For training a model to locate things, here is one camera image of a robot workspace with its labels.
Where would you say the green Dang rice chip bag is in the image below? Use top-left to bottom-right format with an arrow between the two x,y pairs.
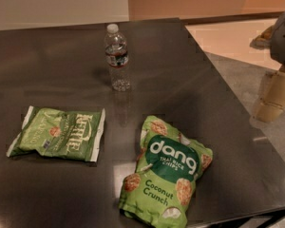
119,116 -> 213,228

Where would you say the clear plastic water bottle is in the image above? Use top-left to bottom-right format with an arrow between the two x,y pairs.
104,24 -> 130,92

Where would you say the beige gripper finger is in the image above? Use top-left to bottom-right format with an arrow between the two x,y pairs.
253,65 -> 285,123
250,26 -> 274,49

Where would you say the green Kettle chip bag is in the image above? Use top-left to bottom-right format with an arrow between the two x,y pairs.
7,105 -> 105,162

